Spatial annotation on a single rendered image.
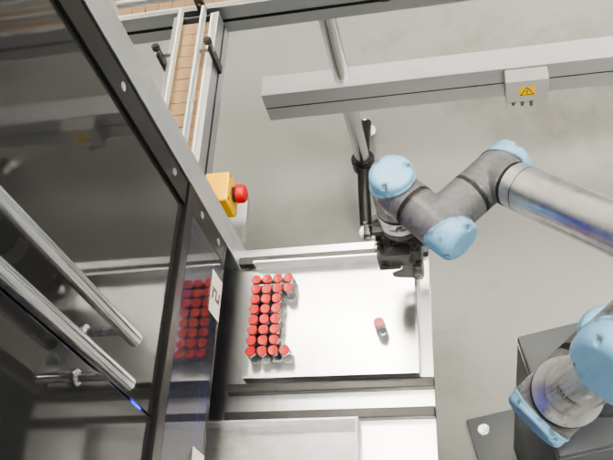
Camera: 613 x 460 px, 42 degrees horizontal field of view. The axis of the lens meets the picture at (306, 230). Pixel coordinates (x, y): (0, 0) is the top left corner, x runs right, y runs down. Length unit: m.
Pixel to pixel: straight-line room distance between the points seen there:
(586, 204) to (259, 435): 0.75
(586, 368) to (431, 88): 1.50
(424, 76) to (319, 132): 0.75
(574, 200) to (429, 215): 0.22
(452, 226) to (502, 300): 1.35
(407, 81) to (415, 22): 0.96
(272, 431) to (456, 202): 0.58
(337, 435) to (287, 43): 2.15
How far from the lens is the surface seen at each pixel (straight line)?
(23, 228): 0.82
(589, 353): 1.00
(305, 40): 3.35
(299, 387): 1.54
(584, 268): 2.63
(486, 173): 1.28
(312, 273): 1.66
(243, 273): 1.70
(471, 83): 2.40
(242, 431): 1.56
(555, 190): 1.20
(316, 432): 1.53
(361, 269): 1.64
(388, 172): 1.27
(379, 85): 2.39
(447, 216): 1.24
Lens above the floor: 2.31
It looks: 56 degrees down
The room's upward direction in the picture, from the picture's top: 22 degrees counter-clockwise
